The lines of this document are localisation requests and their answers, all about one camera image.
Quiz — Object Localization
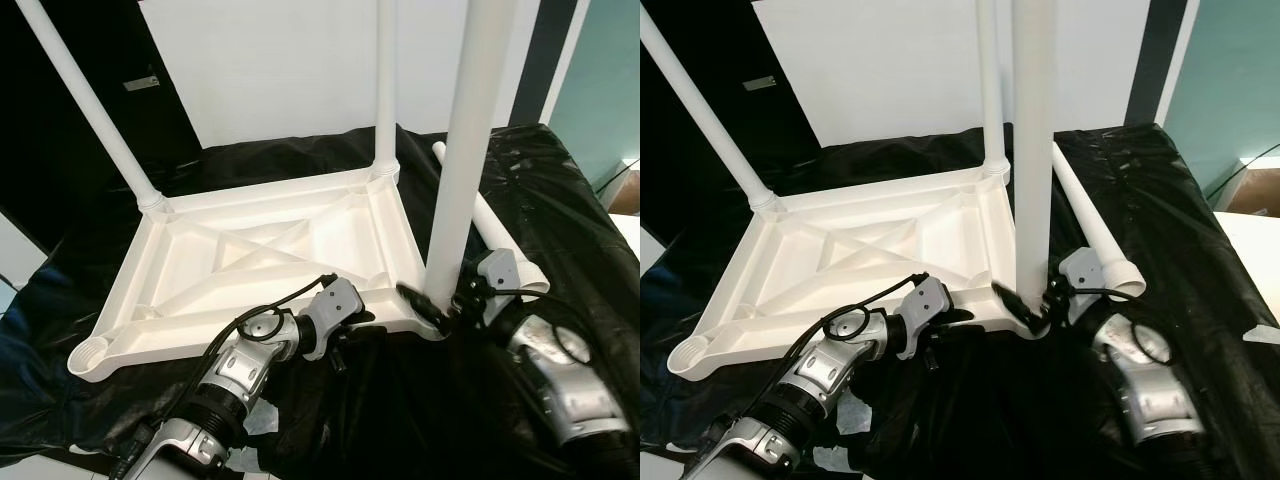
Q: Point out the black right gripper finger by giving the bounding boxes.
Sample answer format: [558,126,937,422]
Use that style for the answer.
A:
[992,282,1041,329]
[397,283,446,328]

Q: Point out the black plastic cover sheet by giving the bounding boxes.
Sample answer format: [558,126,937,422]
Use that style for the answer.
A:
[640,122,1280,476]
[0,122,641,476]

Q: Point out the black door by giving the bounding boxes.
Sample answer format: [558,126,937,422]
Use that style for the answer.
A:
[640,0,823,231]
[0,0,201,251]

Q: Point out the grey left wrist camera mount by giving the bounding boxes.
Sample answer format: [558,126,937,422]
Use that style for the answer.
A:
[898,278,953,359]
[300,280,363,361]

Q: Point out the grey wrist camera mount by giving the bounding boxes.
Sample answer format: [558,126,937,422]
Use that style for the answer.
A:
[300,280,363,361]
[475,250,522,327]
[898,278,953,359]
[1058,248,1107,321]

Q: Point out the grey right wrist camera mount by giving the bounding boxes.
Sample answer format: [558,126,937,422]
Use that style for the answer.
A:
[475,250,522,327]
[1058,248,1107,321]

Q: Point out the thin black wall cable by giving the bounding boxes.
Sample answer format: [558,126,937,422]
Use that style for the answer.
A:
[595,160,641,193]
[1210,145,1280,196]

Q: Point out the black vertical wall post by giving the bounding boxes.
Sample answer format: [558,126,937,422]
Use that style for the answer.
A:
[508,0,579,129]
[1125,0,1187,126]

